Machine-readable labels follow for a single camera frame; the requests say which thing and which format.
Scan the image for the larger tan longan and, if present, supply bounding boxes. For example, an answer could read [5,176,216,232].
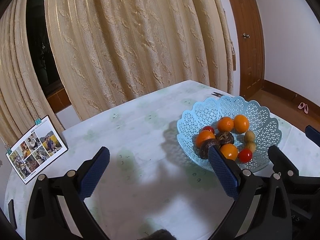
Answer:
[245,141,256,153]

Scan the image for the red cherry tomato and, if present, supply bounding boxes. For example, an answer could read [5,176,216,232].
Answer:
[202,126,215,134]
[238,148,253,163]

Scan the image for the small tan longan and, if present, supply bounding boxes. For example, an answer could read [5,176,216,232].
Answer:
[244,130,255,142]

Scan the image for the large mandarin with stem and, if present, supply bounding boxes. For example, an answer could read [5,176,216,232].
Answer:
[220,144,239,161]

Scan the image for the smooth orange mandarin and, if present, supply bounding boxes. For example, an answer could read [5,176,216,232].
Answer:
[233,114,249,134]

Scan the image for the dark brown round fruit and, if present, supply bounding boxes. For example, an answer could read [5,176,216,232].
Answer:
[215,131,234,147]

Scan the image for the dark brown oblong fruit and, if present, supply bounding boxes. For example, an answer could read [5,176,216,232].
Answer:
[199,139,220,159]

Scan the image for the pink slippers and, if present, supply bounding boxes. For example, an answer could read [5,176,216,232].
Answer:
[298,102,309,114]

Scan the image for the light blue lattice basket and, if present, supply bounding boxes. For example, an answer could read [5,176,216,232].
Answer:
[177,95,282,173]

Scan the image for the black smartphone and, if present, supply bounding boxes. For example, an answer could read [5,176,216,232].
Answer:
[8,199,17,230]

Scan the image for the photo collage card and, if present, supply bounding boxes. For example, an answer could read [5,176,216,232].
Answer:
[6,116,68,184]

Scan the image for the teal binder clip left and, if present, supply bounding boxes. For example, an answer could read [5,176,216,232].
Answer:
[5,145,12,155]

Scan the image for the teal binder clip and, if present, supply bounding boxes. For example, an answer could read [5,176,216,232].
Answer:
[35,118,42,125]
[5,145,12,155]

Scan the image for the teal binder clip right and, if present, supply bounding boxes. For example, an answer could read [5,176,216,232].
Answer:
[35,118,42,125]

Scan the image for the small black clip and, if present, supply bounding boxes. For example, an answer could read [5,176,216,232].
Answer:
[212,92,223,98]

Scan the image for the curtain tieback tassel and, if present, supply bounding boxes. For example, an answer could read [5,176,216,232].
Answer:
[230,40,236,72]

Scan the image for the beige curtain left panel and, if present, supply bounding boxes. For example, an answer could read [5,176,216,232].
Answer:
[1,0,64,146]

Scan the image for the beige curtain panel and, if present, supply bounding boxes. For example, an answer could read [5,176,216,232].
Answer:
[1,0,64,146]
[44,0,233,120]

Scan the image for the brown wooden door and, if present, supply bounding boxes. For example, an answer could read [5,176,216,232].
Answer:
[229,0,265,99]

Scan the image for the beige curtain right panel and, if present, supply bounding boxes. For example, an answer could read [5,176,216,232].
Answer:
[44,0,233,120]

